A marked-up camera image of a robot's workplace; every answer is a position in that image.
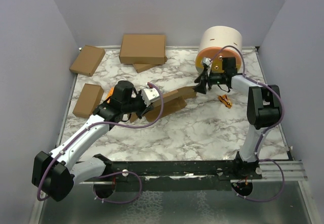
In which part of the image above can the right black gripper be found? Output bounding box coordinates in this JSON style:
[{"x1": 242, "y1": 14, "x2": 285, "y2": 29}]
[{"x1": 191, "y1": 67, "x2": 226, "y2": 94}]

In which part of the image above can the brown cardboard box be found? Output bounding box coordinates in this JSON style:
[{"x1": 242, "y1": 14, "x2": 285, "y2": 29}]
[{"x1": 144, "y1": 86, "x2": 197, "y2": 122}]

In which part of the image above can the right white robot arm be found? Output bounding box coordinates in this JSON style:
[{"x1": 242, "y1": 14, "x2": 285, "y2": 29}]
[{"x1": 194, "y1": 57, "x2": 282, "y2": 179}]

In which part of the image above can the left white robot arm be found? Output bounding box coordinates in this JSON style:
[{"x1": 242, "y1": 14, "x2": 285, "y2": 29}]
[{"x1": 32, "y1": 80, "x2": 163, "y2": 201}]

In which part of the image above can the small cardboard box under stack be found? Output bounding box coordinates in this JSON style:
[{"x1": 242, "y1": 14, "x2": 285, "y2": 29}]
[{"x1": 133, "y1": 64, "x2": 156, "y2": 73}]

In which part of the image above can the folded cardboard box front left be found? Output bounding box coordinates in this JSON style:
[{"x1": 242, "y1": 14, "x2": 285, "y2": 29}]
[{"x1": 72, "y1": 83, "x2": 104, "y2": 118}]

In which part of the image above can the large folded cardboard box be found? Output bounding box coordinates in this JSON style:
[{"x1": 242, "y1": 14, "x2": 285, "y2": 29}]
[{"x1": 119, "y1": 34, "x2": 167, "y2": 65}]

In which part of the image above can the folded cardboard box back left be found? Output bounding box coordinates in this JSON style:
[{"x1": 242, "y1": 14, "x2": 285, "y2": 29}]
[{"x1": 69, "y1": 45, "x2": 105, "y2": 77}]

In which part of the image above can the small orange toy car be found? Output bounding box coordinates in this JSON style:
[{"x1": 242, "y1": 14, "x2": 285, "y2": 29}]
[{"x1": 218, "y1": 95, "x2": 232, "y2": 109}]

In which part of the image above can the round pastel drawer cabinet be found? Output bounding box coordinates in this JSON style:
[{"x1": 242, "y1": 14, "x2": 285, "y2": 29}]
[{"x1": 195, "y1": 26, "x2": 242, "y2": 73}]

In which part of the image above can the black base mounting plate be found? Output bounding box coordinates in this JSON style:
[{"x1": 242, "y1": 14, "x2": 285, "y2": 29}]
[{"x1": 93, "y1": 160, "x2": 262, "y2": 192}]

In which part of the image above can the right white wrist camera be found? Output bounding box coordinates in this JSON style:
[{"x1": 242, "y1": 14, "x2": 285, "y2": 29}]
[{"x1": 201, "y1": 57, "x2": 212, "y2": 68}]

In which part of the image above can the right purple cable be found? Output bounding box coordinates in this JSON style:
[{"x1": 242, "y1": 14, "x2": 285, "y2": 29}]
[{"x1": 207, "y1": 46, "x2": 286, "y2": 202}]

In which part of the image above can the aluminium rail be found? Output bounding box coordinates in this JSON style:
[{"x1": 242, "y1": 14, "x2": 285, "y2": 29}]
[{"x1": 258, "y1": 161, "x2": 308, "y2": 182}]

